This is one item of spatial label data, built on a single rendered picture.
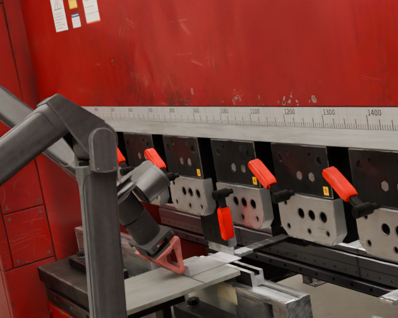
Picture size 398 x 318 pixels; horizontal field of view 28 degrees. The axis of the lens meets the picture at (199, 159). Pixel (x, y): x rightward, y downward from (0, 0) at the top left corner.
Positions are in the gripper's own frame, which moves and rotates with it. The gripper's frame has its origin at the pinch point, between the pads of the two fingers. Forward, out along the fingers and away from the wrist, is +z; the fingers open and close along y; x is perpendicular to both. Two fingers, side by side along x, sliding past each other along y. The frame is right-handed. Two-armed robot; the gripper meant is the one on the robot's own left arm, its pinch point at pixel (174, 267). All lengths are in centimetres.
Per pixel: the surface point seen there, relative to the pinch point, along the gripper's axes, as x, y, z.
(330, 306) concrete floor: -95, 169, 164
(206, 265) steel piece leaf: -5.2, -1.4, 4.4
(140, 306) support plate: 12.5, -10.4, -4.4
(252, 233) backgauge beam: -27.1, 22.6, 20.6
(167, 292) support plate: 6.4, -8.2, -1.4
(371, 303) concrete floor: -107, 155, 171
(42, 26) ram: -31, 69, -46
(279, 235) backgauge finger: -23.9, 1.4, 14.1
